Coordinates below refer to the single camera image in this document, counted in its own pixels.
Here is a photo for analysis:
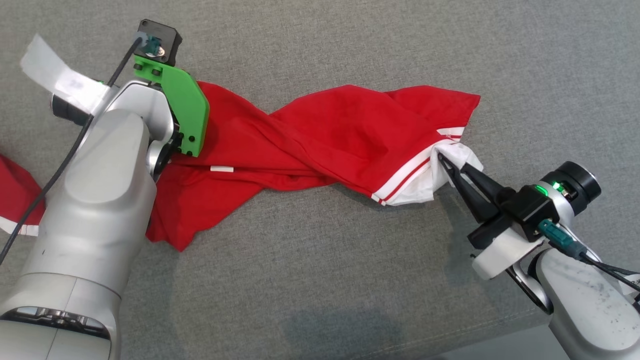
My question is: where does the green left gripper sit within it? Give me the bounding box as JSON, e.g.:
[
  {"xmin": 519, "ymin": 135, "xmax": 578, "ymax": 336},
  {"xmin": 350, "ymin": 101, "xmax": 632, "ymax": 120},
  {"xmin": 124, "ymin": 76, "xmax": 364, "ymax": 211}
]
[{"xmin": 134, "ymin": 55, "xmax": 210, "ymax": 178}]

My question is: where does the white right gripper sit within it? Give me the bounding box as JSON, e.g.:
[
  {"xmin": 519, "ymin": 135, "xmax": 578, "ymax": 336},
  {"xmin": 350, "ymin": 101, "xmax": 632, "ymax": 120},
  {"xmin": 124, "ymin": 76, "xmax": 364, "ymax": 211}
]
[{"xmin": 437, "ymin": 152, "xmax": 546, "ymax": 282}]

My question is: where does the red Bulls basketball jersey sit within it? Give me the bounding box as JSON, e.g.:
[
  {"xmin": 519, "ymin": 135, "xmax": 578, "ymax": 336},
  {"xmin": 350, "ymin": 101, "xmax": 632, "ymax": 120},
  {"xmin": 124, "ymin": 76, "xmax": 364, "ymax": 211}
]
[{"xmin": 145, "ymin": 81, "xmax": 485, "ymax": 252}]

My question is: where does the red basketball shorts white stripe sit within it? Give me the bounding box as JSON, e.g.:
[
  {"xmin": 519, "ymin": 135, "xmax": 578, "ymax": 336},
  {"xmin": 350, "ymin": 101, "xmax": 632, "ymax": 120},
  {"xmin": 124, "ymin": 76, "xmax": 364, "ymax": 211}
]
[{"xmin": 0, "ymin": 154, "xmax": 47, "ymax": 237}]

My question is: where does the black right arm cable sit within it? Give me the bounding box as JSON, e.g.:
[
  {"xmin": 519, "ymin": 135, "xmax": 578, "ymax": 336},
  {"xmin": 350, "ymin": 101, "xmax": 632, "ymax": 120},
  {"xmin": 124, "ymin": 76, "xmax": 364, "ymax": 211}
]
[{"xmin": 537, "ymin": 220, "xmax": 640, "ymax": 301}]

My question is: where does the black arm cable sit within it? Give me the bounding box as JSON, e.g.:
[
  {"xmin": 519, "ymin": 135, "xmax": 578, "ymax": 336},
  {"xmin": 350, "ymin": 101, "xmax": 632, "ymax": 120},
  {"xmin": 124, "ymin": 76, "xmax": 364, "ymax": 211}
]
[
  {"xmin": 537, "ymin": 220, "xmax": 640, "ymax": 301},
  {"xmin": 0, "ymin": 31, "xmax": 166, "ymax": 266}
]

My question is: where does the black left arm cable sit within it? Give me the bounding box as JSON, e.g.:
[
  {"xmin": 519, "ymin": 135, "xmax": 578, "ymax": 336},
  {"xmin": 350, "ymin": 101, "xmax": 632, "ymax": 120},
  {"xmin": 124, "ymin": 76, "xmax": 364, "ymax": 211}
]
[{"xmin": 0, "ymin": 31, "xmax": 166, "ymax": 266}]

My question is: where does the white tape cable label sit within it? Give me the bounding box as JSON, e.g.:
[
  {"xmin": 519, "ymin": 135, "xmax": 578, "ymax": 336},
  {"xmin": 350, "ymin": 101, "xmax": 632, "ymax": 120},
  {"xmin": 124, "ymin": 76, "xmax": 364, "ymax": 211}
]
[{"xmin": 20, "ymin": 34, "xmax": 110, "ymax": 117}]

